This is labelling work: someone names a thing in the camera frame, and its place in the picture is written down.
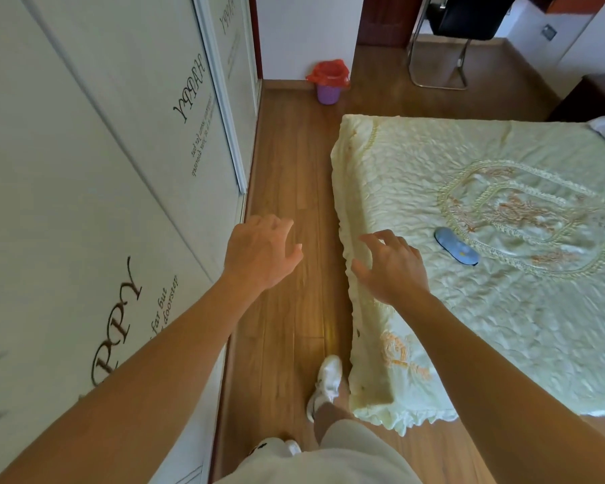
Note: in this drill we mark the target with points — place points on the person's right hand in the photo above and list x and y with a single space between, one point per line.
398 274

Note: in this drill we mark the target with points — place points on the person's left hand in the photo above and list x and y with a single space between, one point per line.
254 257

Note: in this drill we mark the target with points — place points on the person's right thumb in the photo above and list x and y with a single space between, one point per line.
361 273

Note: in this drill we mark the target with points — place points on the person's left thumb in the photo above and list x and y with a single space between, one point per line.
293 256

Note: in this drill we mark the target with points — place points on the person's right forearm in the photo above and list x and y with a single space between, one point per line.
504 398

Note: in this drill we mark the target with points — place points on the person's left forearm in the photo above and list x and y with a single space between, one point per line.
146 378

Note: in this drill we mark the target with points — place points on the blue eye mask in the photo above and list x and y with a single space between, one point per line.
456 245

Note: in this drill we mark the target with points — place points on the white right shoe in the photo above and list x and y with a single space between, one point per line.
326 380

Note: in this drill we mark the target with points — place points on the white shoe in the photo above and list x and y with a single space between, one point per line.
275 445
326 380

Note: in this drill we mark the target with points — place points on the light green quilted bedspread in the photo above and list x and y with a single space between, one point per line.
504 277

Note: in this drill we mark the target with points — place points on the person's right leg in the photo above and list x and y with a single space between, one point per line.
327 417

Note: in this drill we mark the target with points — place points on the purple wastebasket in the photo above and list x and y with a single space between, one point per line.
328 93

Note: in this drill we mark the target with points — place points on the red trash bag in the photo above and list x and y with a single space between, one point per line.
328 74

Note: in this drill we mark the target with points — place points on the white left shoe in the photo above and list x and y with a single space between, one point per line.
275 445

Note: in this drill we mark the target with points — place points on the white shorts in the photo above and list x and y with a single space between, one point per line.
327 461

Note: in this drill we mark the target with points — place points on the white sliding door wardrobe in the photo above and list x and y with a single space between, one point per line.
96 156

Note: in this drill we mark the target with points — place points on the brown wooden door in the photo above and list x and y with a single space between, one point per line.
385 20

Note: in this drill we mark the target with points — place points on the dark wooden nightstand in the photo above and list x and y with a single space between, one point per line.
592 98

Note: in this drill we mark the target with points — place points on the black chair with chrome frame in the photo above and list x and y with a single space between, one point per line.
464 17

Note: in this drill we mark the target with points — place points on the wall socket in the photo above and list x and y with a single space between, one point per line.
549 32

